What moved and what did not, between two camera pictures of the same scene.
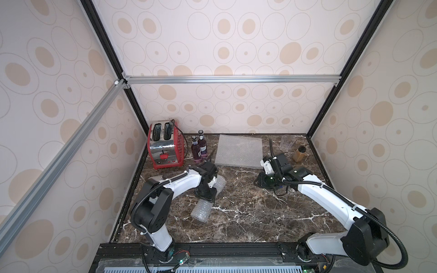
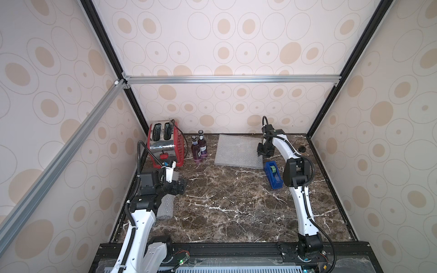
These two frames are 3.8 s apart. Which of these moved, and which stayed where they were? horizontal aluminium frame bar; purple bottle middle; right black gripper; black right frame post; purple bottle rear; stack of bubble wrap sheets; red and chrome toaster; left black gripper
Moved: left black gripper; right black gripper
Stayed: black right frame post; horizontal aluminium frame bar; stack of bubble wrap sheets; purple bottle rear; red and chrome toaster; purple bottle middle
